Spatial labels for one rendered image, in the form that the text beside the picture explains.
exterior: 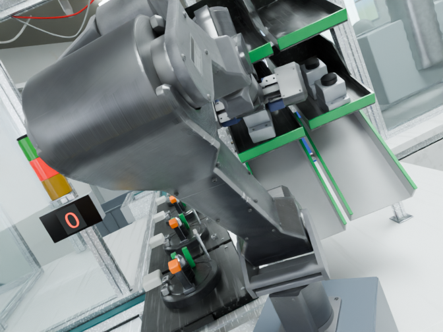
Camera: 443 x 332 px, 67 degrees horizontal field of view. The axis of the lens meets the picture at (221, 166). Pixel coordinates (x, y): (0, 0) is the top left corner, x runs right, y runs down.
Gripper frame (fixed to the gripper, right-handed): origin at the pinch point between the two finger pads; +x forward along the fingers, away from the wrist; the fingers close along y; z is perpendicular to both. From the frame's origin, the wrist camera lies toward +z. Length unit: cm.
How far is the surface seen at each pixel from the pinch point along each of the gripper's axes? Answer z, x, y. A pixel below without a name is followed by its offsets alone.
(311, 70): 5.4, 11.5, -12.1
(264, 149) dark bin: -8.2, 3.1, 0.6
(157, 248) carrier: -25, 35, 45
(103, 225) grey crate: -14, 161, 152
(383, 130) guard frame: -7, 91, -38
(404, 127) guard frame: -8, 94, -46
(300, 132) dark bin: -6.9, 3.8, -6.5
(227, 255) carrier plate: -28.6, 17.7, 17.8
